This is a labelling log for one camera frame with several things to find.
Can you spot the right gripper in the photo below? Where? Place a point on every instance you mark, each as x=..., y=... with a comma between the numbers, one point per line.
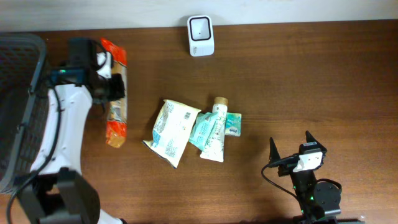
x=286, y=168

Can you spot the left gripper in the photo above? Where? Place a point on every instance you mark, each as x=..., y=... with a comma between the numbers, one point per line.
x=120, y=88

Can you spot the small teal tissue pack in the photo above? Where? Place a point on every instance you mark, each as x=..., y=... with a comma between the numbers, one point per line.
x=233, y=124

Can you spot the white bamboo print tube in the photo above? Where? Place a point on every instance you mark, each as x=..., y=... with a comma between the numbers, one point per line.
x=214, y=146

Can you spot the orange cracker snack pack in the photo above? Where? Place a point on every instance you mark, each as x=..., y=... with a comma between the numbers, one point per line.
x=116, y=124

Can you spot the teal sachet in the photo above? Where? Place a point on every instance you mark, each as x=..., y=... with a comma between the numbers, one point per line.
x=202, y=129

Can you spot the white wet wipes pack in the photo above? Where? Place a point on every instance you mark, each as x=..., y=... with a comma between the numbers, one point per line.
x=172, y=130

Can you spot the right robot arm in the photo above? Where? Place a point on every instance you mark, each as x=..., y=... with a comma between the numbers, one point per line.
x=319, y=199

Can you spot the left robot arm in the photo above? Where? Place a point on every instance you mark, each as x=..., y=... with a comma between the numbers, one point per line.
x=54, y=191

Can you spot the white barcode scanner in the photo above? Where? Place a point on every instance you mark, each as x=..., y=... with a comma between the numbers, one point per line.
x=200, y=36

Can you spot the grey plastic basket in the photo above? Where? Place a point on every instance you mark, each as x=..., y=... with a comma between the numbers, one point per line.
x=24, y=105

